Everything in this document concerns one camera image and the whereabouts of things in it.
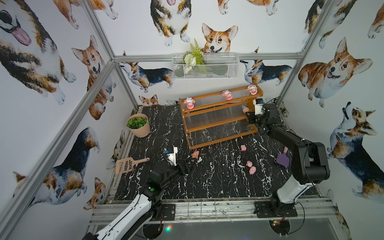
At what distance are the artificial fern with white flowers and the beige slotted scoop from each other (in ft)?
1.99

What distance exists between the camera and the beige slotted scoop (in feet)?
2.95

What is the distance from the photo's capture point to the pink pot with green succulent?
0.94m

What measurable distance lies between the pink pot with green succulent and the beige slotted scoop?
0.17 m

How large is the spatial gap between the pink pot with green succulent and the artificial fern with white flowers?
0.42 m

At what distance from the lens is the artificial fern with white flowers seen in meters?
0.81
